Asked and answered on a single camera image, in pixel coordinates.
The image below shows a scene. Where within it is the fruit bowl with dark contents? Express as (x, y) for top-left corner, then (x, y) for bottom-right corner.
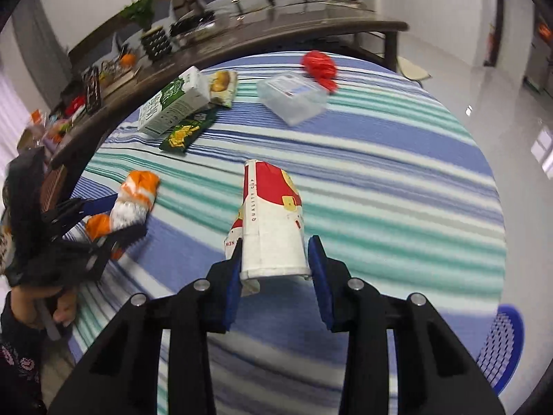
(170, 14), (217, 43)

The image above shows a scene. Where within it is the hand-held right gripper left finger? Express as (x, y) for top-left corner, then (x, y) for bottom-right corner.
(47, 242), (243, 415)

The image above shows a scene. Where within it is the striped tablecloth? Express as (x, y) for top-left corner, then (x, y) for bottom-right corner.
(69, 52), (507, 415)

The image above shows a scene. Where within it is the yellow bread packet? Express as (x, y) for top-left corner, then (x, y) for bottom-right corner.
(207, 70), (238, 109)

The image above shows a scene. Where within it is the green white milk carton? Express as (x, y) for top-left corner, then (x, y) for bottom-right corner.
(137, 66), (213, 138)

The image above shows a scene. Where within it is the person's left hand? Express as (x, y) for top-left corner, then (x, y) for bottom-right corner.
(9, 287), (78, 329)

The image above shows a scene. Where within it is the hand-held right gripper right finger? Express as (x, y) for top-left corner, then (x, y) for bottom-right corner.
(308, 236), (506, 415)

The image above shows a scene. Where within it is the cream rolling stool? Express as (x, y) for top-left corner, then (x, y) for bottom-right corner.
(395, 56), (433, 86)

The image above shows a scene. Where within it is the green potted plant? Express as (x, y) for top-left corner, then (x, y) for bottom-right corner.
(119, 0), (157, 32)

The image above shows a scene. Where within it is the blue plastic basket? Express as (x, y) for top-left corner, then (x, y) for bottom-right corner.
(475, 305), (526, 397)

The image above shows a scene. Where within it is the orange white wrapper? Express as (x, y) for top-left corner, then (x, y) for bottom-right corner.
(85, 170), (161, 261)

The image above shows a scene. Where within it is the red plastic bag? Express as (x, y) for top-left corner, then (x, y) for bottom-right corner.
(301, 50), (339, 95)

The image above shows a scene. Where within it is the green snack packet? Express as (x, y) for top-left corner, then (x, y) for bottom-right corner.
(159, 108), (219, 155)

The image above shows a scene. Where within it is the red white paper cup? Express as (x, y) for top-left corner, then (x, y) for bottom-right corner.
(223, 159), (312, 297)

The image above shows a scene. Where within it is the clear plastic box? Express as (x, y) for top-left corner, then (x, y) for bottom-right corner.
(257, 71), (328, 127)

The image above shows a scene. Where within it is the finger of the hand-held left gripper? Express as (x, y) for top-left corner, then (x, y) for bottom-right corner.
(42, 194), (119, 226)
(56, 222), (148, 283)

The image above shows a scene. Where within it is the black studded plant pot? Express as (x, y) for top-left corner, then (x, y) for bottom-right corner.
(141, 26), (172, 59)

